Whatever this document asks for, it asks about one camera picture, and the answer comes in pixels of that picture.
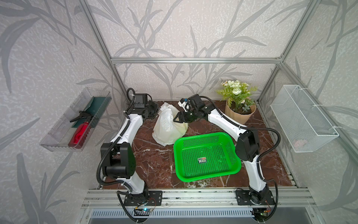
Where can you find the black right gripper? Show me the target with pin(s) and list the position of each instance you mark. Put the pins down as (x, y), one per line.
(181, 115)

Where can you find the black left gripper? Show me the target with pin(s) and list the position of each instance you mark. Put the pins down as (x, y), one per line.
(155, 106)

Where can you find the white printed plastic bag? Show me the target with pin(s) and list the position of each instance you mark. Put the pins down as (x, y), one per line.
(167, 132)

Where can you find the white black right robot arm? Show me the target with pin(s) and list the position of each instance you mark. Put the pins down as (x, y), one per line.
(247, 144)

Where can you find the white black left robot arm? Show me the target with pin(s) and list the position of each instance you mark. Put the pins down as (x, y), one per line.
(118, 163)

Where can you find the green plastic perforated basket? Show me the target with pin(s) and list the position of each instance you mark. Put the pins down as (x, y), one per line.
(219, 150)

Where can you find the basket barcode label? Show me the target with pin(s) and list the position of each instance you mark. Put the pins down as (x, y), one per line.
(202, 160)

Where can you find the beige plastic flower pot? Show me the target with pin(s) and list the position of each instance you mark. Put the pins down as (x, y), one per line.
(240, 114)

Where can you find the artificial white flower plant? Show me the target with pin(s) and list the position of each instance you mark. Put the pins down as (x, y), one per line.
(238, 96)

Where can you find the dark green cloth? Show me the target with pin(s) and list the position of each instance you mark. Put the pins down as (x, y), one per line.
(96, 106)

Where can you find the red black spray bottle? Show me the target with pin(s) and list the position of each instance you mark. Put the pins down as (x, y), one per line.
(78, 139)

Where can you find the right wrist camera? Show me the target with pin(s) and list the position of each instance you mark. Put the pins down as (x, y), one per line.
(185, 103)

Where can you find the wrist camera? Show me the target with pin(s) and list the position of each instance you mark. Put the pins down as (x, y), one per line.
(141, 100)
(185, 103)

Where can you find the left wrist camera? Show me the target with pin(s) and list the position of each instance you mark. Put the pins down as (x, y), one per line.
(141, 100)

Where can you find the clear plastic wall tray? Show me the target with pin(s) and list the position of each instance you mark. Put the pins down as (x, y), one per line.
(74, 128)

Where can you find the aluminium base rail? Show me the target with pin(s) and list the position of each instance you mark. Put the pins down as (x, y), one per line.
(291, 205)

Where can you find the white wire mesh basket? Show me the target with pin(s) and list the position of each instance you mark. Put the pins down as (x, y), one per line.
(302, 121)

